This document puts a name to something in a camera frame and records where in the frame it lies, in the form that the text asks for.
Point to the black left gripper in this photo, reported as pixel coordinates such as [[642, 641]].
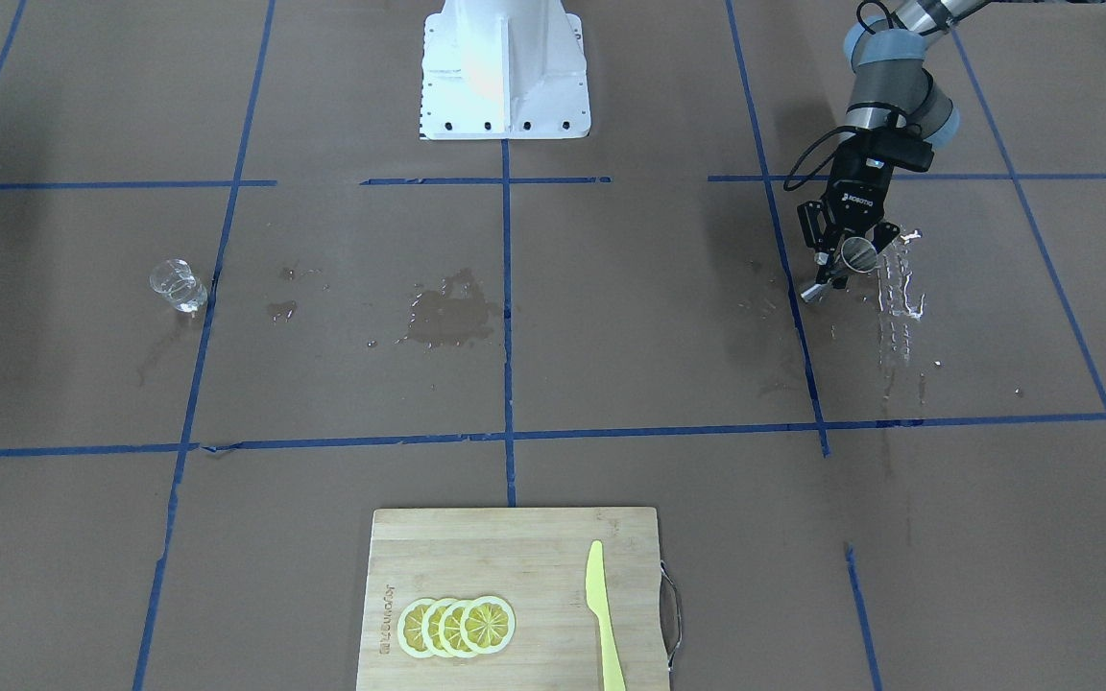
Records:
[[855, 197]]

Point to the steel double jigger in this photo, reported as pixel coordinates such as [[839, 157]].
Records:
[[854, 255]]

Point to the clear glass beaker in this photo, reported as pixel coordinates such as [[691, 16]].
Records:
[[175, 281]]

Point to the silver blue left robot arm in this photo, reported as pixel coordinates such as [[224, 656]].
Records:
[[897, 118]]

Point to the yellow plastic knife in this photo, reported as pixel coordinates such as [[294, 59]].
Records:
[[612, 675]]

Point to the bamboo cutting board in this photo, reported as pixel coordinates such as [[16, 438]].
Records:
[[425, 565]]

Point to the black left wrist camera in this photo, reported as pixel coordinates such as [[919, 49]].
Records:
[[898, 149]]

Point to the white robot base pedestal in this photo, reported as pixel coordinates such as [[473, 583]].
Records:
[[494, 70]]

